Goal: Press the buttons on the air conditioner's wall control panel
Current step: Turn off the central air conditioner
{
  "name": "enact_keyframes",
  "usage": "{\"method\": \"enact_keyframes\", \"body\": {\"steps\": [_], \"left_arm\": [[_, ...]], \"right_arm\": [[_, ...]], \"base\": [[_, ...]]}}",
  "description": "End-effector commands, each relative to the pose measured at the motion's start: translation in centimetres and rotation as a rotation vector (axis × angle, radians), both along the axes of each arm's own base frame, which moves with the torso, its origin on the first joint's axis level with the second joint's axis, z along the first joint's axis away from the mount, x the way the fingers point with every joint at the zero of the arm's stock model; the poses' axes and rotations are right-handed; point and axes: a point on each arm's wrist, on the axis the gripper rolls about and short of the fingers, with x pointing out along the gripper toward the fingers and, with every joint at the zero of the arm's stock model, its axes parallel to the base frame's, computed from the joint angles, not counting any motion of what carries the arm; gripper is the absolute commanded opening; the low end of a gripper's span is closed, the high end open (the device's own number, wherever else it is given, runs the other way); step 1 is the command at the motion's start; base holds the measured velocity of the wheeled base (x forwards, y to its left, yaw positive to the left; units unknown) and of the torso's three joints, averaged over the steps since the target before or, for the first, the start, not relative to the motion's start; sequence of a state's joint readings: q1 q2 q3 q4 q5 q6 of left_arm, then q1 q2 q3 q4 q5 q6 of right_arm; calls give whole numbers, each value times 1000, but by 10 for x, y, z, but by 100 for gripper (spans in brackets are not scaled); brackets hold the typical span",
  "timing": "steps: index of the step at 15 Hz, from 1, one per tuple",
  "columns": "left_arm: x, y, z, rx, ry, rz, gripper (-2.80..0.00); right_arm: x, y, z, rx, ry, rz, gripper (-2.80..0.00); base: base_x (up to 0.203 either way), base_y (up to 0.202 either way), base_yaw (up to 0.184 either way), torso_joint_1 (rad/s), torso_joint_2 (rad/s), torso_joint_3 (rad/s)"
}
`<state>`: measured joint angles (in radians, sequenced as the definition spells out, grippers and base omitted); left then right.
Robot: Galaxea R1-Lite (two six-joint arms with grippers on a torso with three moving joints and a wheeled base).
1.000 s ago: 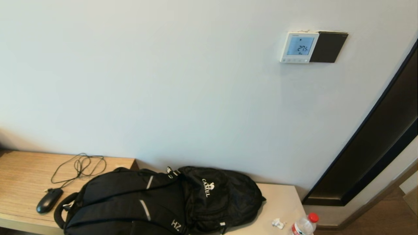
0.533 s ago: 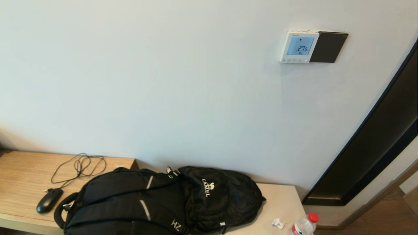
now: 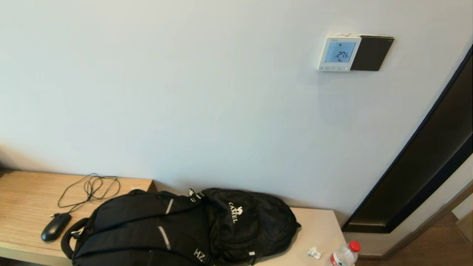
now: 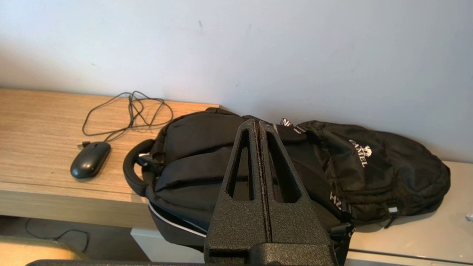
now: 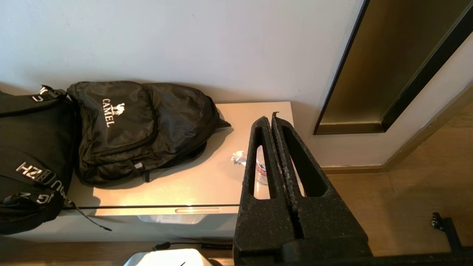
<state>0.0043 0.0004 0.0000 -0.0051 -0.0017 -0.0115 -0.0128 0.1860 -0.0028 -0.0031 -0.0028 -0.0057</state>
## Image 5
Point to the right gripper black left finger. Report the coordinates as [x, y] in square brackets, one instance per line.
[262, 225]

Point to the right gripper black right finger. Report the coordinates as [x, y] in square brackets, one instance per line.
[332, 225]

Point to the clear bottle with red cap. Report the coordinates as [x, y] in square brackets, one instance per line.
[261, 166]

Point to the crumpled white paper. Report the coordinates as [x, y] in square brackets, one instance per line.
[239, 158]

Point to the beige cabinet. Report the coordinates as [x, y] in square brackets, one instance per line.
[184, 184]

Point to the white plastic box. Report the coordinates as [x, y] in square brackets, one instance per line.
[170, 258]

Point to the black Camel backpack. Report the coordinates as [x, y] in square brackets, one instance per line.
[147, 129]

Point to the large black HZ backpack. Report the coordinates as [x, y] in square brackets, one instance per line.
[33, 147]

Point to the black metal bracket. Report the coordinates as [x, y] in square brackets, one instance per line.
[449, 229]

